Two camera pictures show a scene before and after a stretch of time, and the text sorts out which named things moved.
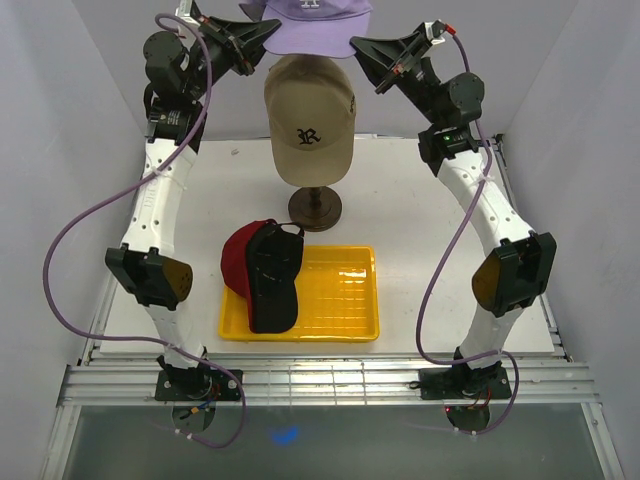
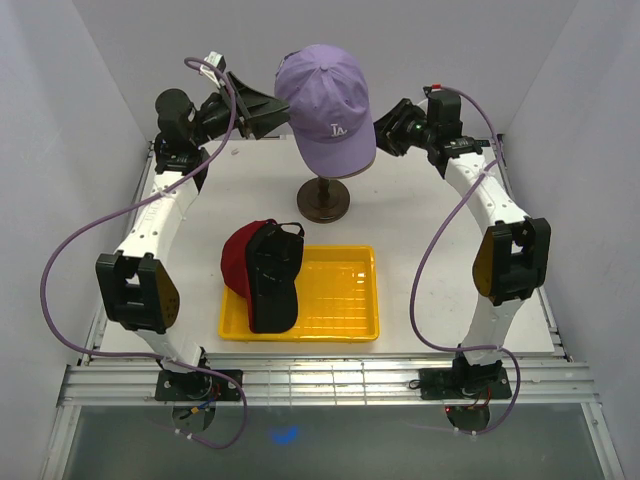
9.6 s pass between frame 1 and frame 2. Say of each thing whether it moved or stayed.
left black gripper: moved
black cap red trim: stayed
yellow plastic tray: stayed
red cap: stayed
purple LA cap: moved
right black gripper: moved
